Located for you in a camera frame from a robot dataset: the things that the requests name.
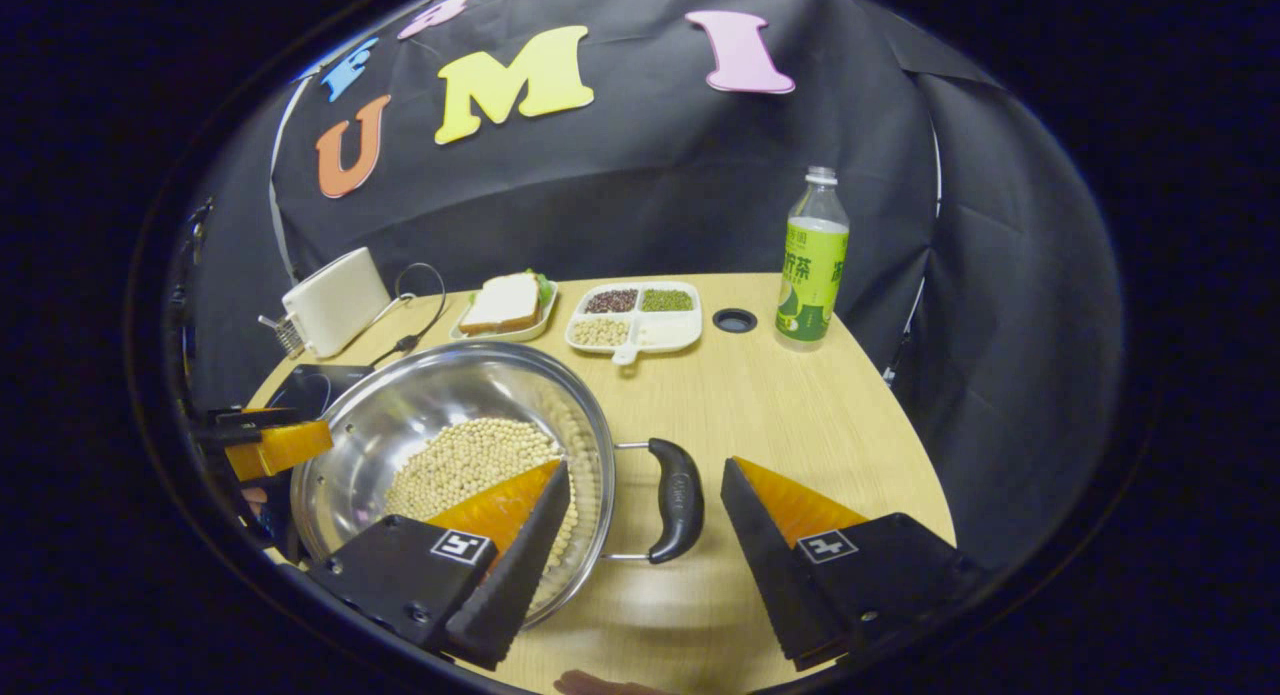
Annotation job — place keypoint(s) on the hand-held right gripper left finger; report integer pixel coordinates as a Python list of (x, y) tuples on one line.
[(520, 575)]

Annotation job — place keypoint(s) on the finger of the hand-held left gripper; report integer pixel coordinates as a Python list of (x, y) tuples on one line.
[(285, 447)]

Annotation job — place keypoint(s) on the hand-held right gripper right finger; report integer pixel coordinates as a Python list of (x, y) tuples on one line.
[(770, 565)]

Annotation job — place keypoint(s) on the stainless steel pot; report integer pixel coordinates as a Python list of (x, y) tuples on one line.
[(430, 395)]

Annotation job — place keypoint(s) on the pile of soybeans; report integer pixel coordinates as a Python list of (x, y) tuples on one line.
[(470, 465)]

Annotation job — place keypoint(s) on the white toaster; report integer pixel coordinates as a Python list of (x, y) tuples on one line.
[(335, 300)]

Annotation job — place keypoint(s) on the white sandwich plate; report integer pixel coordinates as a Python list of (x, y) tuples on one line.
[(500, 333)]

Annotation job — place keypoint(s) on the black table grommet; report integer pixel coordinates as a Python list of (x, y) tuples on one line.
[(735, 320)]

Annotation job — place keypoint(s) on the sandwich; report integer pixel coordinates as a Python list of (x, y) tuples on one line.
[(500, 303)]

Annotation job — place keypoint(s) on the white divided bean tray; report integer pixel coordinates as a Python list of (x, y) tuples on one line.
[(650, 330)]

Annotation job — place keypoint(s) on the green label drink bottle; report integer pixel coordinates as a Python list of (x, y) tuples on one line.
[(812, 275)]

